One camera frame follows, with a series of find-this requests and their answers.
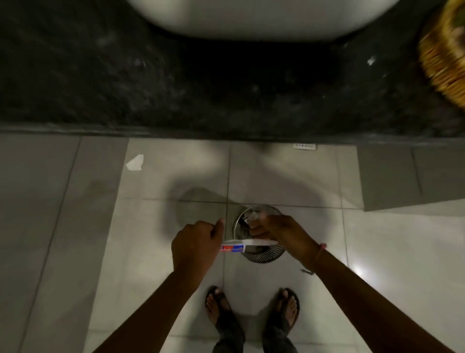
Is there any pink string bracelet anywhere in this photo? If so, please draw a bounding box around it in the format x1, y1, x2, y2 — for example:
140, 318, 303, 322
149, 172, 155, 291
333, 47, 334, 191
301, 243, 327, 275

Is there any person's left leg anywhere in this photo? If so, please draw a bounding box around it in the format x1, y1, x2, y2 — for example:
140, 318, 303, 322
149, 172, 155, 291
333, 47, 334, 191
214, 316, 246, 353

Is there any person's leg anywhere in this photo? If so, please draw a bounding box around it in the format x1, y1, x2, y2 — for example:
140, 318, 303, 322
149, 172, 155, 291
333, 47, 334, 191
262, 320, 296, 353
214, 316, 246, 353

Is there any person's left hand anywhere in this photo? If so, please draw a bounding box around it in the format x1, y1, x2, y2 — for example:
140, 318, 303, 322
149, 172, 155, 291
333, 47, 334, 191
171, 218, 226, 281

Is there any person's right forearm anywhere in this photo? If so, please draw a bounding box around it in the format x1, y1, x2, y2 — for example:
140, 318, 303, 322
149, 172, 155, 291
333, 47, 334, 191
312, 249, 456, 353

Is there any white ceramic sink basin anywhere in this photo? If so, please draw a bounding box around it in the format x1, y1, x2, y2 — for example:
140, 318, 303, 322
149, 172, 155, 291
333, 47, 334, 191
125, 0, 400, 41

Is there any woven yellow basket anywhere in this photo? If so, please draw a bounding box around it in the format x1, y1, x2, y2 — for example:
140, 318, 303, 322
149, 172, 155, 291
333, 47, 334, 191
418, 0, 465, 106

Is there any metal mesh waste bin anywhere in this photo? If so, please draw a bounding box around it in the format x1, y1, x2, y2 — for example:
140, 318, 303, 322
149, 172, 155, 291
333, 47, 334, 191
232, 204, 287, 263

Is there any person's right foot in sandal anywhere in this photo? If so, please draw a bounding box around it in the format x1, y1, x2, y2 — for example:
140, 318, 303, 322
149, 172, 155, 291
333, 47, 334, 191
271, 288, 301, 335

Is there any person's right hand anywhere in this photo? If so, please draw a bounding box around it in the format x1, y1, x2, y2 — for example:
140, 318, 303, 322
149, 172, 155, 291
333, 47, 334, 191
249, 215, 322, 269

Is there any person's left foot in sandal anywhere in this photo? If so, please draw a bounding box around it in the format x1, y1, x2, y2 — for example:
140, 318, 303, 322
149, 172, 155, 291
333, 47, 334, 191
205, 286, 237, 337

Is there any person's left forearm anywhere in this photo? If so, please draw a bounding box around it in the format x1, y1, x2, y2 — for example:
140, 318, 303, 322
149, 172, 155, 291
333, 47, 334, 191
93, 270, 204, 353

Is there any person's foot in sandal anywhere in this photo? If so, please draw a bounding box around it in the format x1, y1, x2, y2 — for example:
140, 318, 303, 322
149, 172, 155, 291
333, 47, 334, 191
205, 286, 237, 337
271, 288, 301, 335

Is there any person's right leg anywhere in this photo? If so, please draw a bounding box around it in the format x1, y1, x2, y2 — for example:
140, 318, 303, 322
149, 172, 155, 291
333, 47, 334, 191
262, 320, 296, 353

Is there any white toothpaste tube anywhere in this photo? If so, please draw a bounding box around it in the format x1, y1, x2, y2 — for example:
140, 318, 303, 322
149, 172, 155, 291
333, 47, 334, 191
219, 239, 279, 254

